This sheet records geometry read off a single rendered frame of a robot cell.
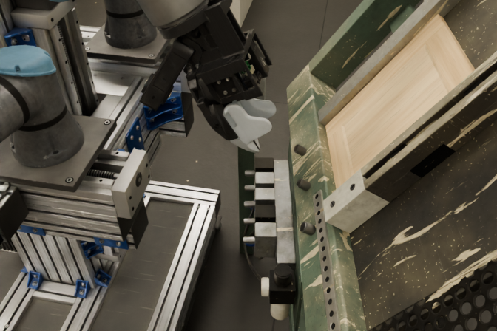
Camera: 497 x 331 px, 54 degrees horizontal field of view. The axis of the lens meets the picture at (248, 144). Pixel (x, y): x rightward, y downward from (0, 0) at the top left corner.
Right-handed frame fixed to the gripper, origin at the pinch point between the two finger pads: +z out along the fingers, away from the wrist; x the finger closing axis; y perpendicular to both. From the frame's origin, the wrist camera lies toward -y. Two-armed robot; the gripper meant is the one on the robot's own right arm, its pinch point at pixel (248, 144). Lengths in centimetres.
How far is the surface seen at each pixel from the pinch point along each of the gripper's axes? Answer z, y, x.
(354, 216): 41.7, -0.6, 22.8
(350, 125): 39, -2, 52
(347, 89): 35, -1, 62
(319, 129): 40, -11, 55
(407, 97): 31, 15, 46
